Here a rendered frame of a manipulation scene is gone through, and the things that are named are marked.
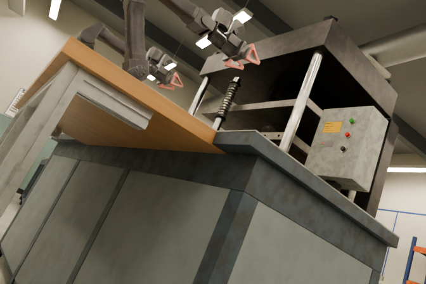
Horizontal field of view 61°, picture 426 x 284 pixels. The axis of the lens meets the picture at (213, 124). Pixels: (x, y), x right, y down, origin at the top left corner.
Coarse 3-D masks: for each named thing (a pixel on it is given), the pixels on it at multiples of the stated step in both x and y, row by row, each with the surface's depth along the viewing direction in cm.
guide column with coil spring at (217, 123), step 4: (236, 80) 271; (240, 80) 272; (232, 84) 270; (228, 92) 268; (232, 96) 267; (228, 100) 265; (224, 104) 264; (228, 108) 266; (220, 112) 262; (224, 116) 263; (216, 120) 260; (220, 120) 260; (216, 124) 259; (220, 124) 260; (212, 128) 258; (216, 128) 258
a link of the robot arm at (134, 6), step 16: (128, 0) 108; (144, 0) 110; (128, 16) 109; (128, 32) 109; (144, 32) 111; (128, 48) 109; (144, 48) 110; (128, 64) 107; (144, 64) 109; (144, 80) 109
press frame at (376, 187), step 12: (396, 132) 250; (384, 144) 241; (384, 156) 240; (384, 168) 240; (372, 180) 234; (384, 180) 239; (360, 192) 236; (372, 192) 231; (360, 204) 231; (372, 204) 230; (372, 216) 230
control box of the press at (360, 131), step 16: (336, 112) 193; (352, 112) 185; (368, 112) 178; (320, 128) 196; (336, 128) 188; (352, 128) 180; (368, 128) 174; (384, 128) 183; (320, 144) 190; (336, 144) 182; (352, 144) 175; (368, 144) 174; (320, 160) 184; (336, 160) 177; (352, 160) 170; (368, 160) 174; (320, 176) 181; (336, 176) 172; (352, 176) 166; (368, 176) 173
